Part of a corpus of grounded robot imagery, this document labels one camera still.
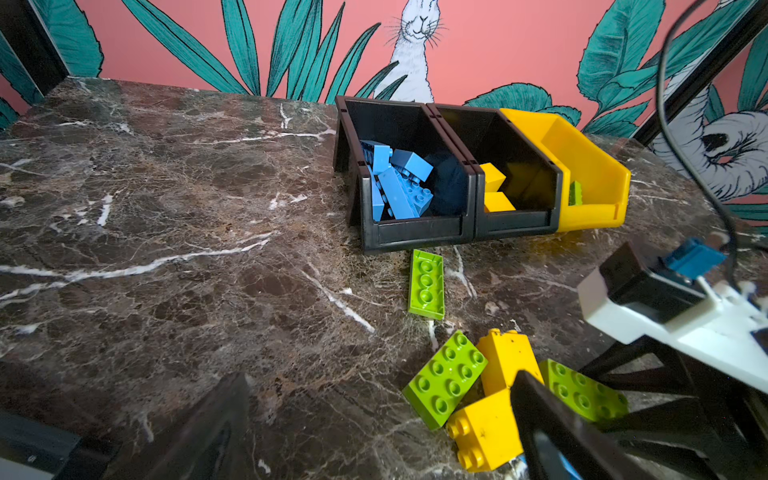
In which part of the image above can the black bin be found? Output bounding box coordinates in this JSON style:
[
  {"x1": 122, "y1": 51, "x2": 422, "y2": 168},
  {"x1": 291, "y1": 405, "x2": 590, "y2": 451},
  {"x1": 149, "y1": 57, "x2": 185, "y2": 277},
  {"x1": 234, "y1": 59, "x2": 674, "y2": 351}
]
[
  {"x1": 428, "y1": 103, "x2": 563, "y2": 241},
  {"x1": 334, "y1": 96, "x2": 478, "y2": 254}
]

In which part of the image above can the blue lego bottom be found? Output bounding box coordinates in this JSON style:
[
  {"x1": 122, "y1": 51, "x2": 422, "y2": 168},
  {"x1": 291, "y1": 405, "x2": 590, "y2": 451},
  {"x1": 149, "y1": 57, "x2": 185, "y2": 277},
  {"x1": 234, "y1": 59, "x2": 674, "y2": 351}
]
[{"x1": 390, "y1": 149, "x2": 433, "y2": 182}]

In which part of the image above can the left black frame post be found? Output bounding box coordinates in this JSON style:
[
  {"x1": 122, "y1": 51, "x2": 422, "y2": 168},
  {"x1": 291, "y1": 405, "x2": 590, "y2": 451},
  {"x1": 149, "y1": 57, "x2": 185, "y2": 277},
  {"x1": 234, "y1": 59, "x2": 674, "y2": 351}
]
[{"x1": 1, "y1": 0, "x2": 69, "y2": 96}]

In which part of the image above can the black frame post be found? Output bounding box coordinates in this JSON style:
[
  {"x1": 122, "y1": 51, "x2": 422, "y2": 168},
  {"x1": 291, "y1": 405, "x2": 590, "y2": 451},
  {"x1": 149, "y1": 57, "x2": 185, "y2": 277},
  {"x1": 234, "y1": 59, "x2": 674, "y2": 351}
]
[
  {"x1": 665, "y1": 1, "x2": 767, "y2": 124},
  {"x1": 1, "y1": 0, "x2": 69, "y2": 96}
]

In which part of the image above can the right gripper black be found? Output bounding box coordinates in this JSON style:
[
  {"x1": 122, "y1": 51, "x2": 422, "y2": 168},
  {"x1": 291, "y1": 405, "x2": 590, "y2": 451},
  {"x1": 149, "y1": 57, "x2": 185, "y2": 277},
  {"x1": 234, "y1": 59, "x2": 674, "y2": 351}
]
[{"x1": 581, "y1": 336, "x2": 767, "y2": 479}]

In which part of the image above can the large green lego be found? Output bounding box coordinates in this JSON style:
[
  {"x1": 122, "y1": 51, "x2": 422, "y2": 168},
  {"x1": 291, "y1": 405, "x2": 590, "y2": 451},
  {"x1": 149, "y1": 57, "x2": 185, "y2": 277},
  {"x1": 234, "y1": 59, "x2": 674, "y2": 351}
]
[{"x1": 539, "y1": 359, "x2": 629, "y2": 422}]

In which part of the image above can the right black frame post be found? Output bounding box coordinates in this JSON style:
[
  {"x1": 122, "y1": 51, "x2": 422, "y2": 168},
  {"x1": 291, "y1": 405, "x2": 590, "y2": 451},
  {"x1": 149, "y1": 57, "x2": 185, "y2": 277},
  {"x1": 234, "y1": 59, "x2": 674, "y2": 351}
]
[{"x1": 665, "y1": 1, "x2": 767, "y2": 124}]

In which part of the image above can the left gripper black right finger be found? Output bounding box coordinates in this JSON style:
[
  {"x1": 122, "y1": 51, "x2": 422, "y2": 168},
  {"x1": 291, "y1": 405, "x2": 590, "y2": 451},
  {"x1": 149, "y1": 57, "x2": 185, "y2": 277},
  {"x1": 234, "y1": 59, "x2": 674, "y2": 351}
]
[{"x1": 510, "y1": 371, "x2": 651, "y2": 479}]

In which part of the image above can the middle black bin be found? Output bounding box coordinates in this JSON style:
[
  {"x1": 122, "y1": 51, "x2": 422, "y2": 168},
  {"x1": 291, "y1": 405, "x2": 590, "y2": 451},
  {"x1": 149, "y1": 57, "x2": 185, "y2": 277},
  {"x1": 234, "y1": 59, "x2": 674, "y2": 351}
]
[{"x1": 428, "y1": 103, "x2": 563, "y2": 241}]

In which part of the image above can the yellow bin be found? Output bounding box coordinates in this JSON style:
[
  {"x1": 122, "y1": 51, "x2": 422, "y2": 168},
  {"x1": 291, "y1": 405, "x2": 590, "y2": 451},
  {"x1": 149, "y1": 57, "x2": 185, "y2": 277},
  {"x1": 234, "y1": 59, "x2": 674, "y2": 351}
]
[{"x1": 501, "y1": 109, "x2": 631, "y2": 232}]

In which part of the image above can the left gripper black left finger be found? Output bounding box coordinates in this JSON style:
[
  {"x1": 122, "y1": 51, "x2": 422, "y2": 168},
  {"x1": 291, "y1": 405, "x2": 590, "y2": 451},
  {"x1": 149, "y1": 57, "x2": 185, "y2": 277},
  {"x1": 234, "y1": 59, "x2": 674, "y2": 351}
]
[{"x1": 110, "y1": 372, "x2": 249, "y2": 479}]

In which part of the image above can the yellow lego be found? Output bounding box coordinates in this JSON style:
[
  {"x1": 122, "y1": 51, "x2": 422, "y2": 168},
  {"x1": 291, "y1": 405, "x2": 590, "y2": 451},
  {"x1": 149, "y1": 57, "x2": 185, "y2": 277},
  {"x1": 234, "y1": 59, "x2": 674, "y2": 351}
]
[
  {"x1": 484, "y1": 191, "x2": 516, "y2": 213},
  {"x1": 477, "y1": 329, "x2": 543, "y2": 396},
  {"x1": 480, "y1": 163, "x2": 506, "y2": 193},
  {"x1": 445, "y1": 389, "x2": 523, "y2": 473}
]

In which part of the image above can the left black bin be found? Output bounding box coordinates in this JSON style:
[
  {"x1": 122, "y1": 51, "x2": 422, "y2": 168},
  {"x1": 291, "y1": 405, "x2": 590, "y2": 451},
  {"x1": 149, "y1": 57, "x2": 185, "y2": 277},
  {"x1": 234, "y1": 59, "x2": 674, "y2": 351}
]
[{"x1": 334, "y1": 96, "x2": 478, "y2": 254}]

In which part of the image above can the green lego small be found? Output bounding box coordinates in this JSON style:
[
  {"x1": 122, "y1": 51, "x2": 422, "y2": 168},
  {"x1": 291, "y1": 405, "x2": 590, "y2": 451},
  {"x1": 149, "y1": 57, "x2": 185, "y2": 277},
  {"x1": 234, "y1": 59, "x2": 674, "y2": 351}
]
[{"x1": 402, "y1": 331, "x2": 488, "y2": 431}]

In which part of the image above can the large blue lego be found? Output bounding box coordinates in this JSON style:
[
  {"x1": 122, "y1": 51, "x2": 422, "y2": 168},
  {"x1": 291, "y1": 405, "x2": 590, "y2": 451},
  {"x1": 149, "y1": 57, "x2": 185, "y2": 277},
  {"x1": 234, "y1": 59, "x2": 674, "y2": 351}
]
[{"x1": 377, "y1": 167, "x2": 433, "y2": 220}]

